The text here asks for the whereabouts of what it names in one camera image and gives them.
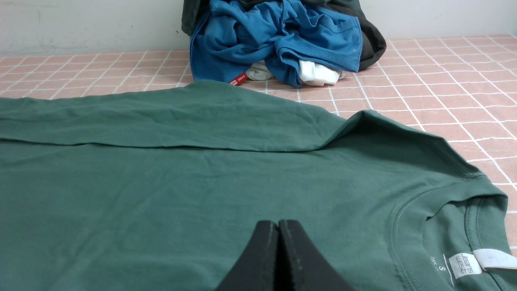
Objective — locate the pink checkered tablecloth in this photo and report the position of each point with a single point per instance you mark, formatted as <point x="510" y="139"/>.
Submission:
<point x="461" y="88"/>

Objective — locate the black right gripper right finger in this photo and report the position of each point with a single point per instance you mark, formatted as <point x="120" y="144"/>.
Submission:
<point x="308" y="268"/>

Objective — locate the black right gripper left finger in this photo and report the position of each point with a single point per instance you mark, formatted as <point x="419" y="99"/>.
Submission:
<point x="255" y="268"/>

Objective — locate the blue garment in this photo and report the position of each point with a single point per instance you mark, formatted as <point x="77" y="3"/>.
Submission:
<point x="228" y="40"/>

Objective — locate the dark grey garment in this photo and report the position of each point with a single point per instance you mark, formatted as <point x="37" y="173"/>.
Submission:
<point x="374" y="44"/>

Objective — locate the green long-sleeve top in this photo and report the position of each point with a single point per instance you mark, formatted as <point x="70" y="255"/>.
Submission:
<point x="162" y="190"/>

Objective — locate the white garment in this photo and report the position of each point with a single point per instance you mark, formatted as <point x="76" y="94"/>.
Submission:
<point x="310" y="73"/>

